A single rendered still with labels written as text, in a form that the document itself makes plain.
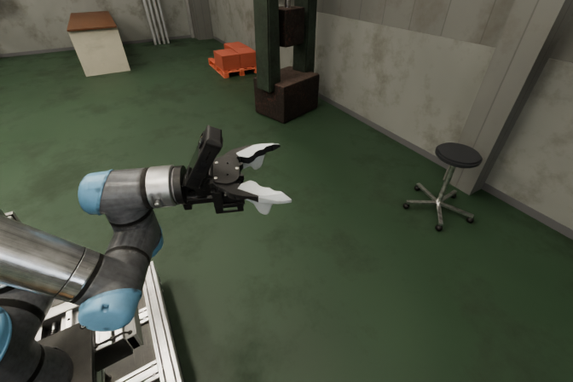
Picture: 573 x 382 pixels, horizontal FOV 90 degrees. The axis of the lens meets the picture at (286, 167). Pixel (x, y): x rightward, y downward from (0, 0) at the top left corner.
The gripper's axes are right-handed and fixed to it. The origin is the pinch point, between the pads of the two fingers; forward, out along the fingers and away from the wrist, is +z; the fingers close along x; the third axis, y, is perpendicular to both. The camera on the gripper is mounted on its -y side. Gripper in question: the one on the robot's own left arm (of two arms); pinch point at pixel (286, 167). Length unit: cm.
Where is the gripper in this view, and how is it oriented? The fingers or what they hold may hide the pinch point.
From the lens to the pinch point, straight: 53.0
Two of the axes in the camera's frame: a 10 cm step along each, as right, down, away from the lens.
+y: -0.2, 7.3, 6.8
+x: 1.5, 6.8, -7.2
